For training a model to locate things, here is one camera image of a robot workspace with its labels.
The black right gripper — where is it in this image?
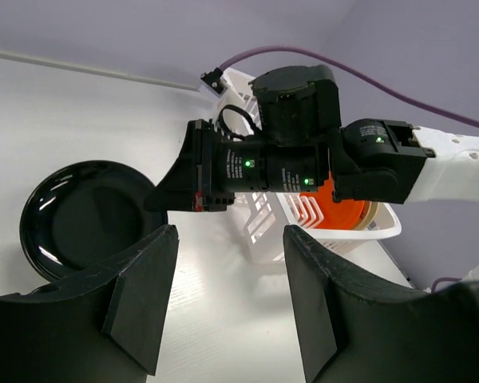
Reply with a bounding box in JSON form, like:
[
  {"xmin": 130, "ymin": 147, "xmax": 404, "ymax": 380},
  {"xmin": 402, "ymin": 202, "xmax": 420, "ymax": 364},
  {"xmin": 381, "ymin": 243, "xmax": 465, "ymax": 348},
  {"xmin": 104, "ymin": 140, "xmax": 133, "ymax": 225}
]
[{"xmin": 144, "ymin": 119, "xmax": 268, "ymax": 212}]

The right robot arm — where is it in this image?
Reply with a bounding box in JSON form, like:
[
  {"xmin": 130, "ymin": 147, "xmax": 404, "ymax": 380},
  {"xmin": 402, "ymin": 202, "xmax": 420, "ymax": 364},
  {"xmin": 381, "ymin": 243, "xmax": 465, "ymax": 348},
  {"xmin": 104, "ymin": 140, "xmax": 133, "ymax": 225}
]
[{"xmin": 144, "ymin": 65, "xmax": 479, "ymax": 212}]

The beige plate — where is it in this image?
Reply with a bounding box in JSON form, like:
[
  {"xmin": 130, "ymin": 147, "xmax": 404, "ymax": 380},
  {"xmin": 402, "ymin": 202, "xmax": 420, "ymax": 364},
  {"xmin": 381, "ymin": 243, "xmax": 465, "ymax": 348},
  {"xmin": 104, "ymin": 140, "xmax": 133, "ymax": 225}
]
[{"xmin": 356, "ymin": 201, "xmax": 378, "ymax": 231}]

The red plate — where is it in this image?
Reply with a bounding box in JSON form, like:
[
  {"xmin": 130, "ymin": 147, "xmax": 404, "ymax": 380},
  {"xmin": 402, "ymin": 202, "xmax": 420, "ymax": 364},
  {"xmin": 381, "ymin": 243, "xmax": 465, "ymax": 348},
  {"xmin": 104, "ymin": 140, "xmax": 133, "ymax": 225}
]
[{"xmin": 299, "ymin": 179, "xmax": 370, "ymax": 230}]

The black plate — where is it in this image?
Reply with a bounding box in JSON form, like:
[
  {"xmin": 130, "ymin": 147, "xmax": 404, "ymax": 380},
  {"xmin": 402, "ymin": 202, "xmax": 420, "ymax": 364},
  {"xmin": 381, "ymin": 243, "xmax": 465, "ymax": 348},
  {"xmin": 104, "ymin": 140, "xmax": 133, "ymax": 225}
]
[{"xmin": 19, "ymin": 160, "xmax": 168, "ymax": 282}]

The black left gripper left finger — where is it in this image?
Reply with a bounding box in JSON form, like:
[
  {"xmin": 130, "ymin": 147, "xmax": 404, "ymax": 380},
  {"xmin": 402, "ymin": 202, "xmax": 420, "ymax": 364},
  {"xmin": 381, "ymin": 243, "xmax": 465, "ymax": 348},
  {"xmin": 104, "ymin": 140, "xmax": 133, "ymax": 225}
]
[{"xmin": 0, "ymin": 225, "xmax": 179, "ymax": 382}]

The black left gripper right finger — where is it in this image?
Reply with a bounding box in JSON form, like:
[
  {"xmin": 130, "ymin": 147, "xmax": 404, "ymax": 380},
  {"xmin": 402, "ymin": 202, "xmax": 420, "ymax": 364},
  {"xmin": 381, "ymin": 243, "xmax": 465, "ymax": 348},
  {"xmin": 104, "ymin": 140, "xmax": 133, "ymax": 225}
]
[{"xmin": 283, "ymin": 226, "xmax": 479, "ymax": 382}]

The white plastic dish rack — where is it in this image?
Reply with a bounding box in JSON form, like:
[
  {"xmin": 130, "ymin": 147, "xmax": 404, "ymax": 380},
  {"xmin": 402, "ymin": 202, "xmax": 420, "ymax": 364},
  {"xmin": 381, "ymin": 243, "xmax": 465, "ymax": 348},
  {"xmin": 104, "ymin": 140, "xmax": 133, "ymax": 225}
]
[{"xmin": 209, "ymin": 67, "xmax": 403, "ymax": 265}]

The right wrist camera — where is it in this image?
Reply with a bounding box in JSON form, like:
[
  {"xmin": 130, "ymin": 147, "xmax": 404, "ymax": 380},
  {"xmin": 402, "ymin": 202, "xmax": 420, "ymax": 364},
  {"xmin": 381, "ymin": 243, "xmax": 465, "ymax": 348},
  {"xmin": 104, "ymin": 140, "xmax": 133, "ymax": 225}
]
[{"xmin": 200, "ymin": 67, "xmax": 227, "ymax": 96}]

